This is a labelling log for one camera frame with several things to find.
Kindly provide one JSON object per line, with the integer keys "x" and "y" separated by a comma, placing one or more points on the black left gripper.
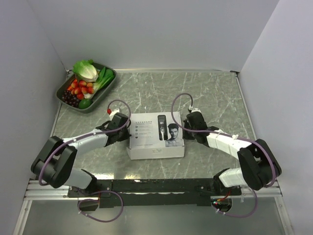
{"x": 126, "y": 136}

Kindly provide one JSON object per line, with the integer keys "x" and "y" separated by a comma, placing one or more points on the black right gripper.
{"x": 185, "y": 136}

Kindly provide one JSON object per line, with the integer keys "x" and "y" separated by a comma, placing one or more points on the white clipper kit box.
{"x": 156, "y": 136}

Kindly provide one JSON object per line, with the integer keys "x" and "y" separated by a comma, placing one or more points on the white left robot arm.
{"x": 54, "y": 163}

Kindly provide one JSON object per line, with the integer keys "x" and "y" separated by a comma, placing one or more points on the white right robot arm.
{"x": 258, "y": 166}

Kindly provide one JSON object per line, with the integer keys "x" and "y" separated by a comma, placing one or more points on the dark grey food tray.
{"x": 99, "y": 95}

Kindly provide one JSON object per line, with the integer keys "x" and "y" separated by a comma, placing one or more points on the green lime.
{"x": 84, "y": 103}

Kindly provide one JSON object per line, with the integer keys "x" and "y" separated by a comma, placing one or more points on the green bok choy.
{"x": 104, "y": 78}

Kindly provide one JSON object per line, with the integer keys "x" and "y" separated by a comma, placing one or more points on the red strawberries pile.
{"x": 81, "y": 89}

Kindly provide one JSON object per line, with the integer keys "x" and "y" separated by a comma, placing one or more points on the dark purple grapes bunch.
{"x": 70, "y": 99}

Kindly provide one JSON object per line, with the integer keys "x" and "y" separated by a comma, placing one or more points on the green lettuce head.
{"x": 85, "y": 70}

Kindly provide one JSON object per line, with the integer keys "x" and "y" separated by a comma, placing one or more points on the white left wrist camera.
{"x": 112, "y": 112}

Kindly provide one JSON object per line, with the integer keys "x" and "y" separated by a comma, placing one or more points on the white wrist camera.
{"x": 112, "y": 112}
{"x": 192, "y": 109}

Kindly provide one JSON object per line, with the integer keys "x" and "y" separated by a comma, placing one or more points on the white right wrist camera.
{"x": 192, "y": 109}

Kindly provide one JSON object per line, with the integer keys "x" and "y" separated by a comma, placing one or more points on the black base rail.
{"x": 154, "y": 192}

